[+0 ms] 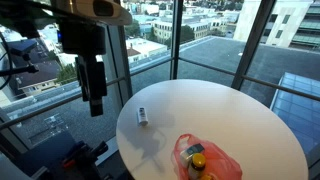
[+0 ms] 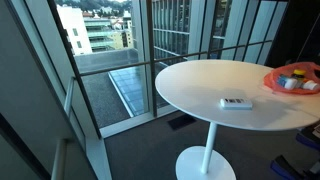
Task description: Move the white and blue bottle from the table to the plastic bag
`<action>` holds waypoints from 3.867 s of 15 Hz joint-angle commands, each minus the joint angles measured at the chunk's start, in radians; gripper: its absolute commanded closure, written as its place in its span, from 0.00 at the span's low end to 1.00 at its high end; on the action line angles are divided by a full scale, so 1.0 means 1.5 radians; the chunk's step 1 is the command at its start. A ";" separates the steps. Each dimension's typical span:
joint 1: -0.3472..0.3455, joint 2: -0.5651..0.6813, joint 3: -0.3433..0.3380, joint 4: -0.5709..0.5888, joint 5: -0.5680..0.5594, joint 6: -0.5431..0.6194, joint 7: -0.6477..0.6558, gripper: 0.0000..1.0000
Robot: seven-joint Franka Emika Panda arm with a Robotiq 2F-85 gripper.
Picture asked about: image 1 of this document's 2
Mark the blue machine housing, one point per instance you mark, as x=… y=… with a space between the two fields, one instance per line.
x=43 y=153

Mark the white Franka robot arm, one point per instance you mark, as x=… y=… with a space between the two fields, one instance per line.
x=83 y=10

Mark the white and blue bottle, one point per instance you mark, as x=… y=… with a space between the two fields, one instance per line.
x=142 y=116

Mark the dark window mullion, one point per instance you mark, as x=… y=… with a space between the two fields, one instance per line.
x=176 y=40
x=252 y=43

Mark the black clamp with orange part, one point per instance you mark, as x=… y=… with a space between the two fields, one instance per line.
x=80 y=160

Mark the black camera on stand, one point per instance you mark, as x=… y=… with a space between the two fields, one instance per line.
x=21 y=46

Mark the grey window pillar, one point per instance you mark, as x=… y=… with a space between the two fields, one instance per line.
x=120 y=66

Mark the yellow cap bottle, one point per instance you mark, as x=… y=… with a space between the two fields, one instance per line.
x=197 y=165

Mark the red plastic bag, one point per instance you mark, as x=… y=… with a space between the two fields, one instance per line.
x=221 y=163

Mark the blue and white tube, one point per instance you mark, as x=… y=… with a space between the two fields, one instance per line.
x=186 y=156

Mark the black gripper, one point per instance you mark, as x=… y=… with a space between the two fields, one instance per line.
x=81 y=38

